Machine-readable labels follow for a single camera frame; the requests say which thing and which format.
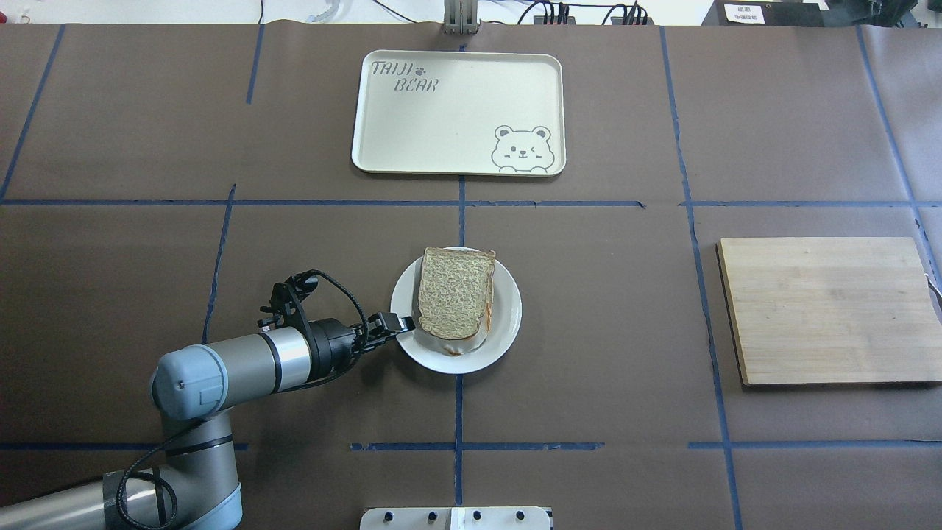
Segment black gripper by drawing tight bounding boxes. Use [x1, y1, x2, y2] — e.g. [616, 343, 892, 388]
[308, 312, 415, 376]

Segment bread slice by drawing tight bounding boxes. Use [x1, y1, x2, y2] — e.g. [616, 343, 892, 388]
[417, 247, 497, 340]

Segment white round plate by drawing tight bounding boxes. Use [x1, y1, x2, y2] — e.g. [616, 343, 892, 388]
[391, 256, 523, 375]

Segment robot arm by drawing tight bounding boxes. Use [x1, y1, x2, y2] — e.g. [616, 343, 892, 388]
[2, 312, 415, 529]

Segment fried egg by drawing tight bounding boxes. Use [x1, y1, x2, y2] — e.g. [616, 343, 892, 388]
[439, 334, 487, 356]

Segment cream bear tray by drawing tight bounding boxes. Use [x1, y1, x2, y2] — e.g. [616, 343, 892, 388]
[351, 49, 567, 177]

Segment wooden cutting board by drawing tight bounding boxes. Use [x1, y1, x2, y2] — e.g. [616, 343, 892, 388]
[717, 237, 941, 386]

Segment black box with label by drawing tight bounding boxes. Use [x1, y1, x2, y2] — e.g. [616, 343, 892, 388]
[701, 1, 824, 27]

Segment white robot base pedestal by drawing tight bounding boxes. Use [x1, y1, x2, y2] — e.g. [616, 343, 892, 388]
[359, 506, 554, 529]

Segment aluminium frame post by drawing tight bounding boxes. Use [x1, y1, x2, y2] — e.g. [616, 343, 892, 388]
[443, 0, 481, 35]

